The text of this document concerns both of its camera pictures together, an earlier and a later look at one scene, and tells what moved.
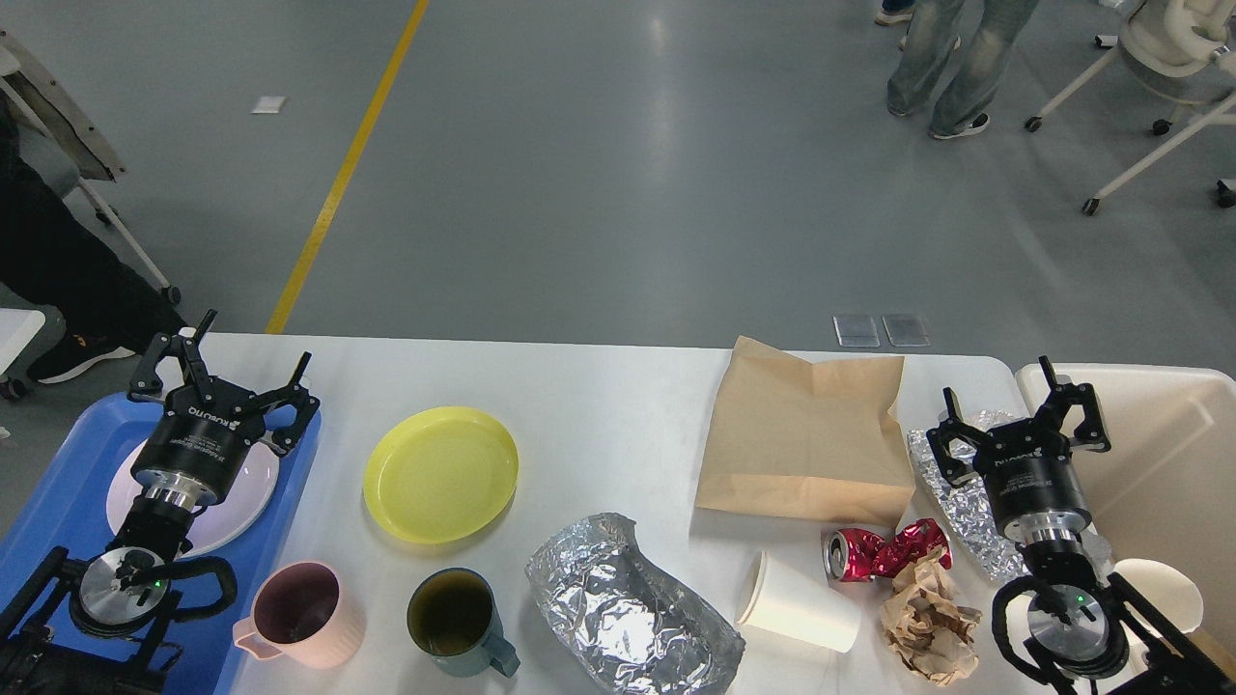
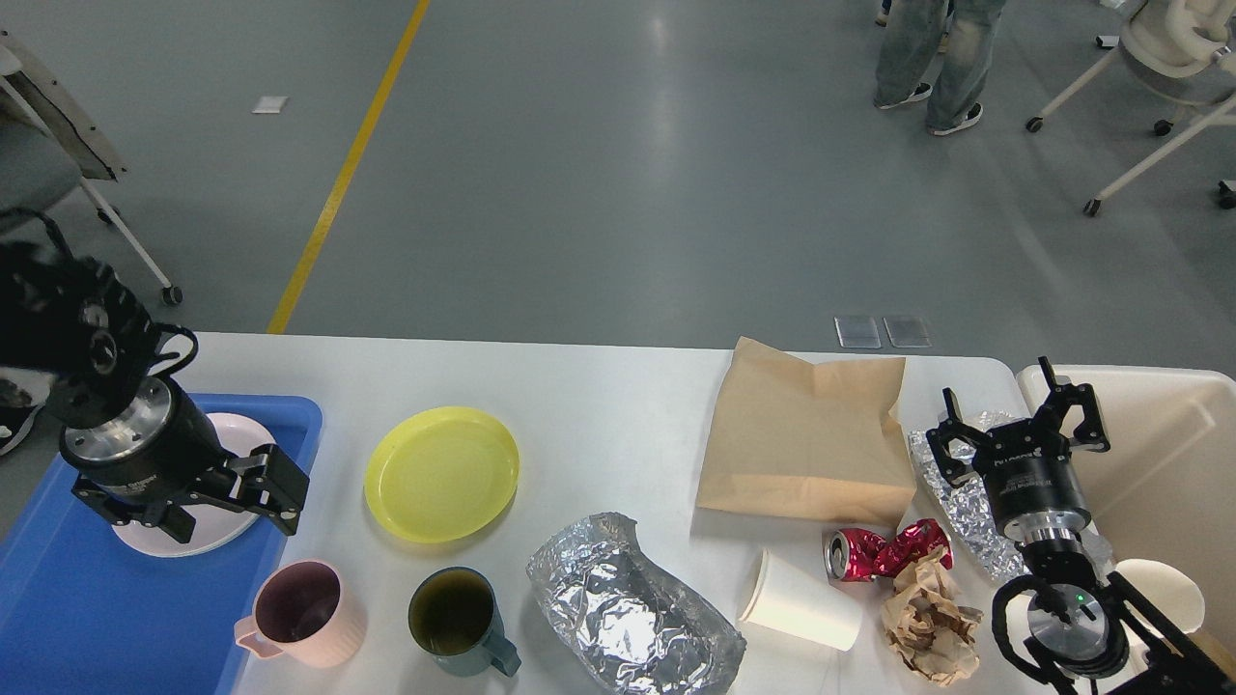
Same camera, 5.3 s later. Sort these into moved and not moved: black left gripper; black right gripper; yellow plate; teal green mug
Moved: black left gripper
Not moved: teal green mug; black right gripper; yellow plate
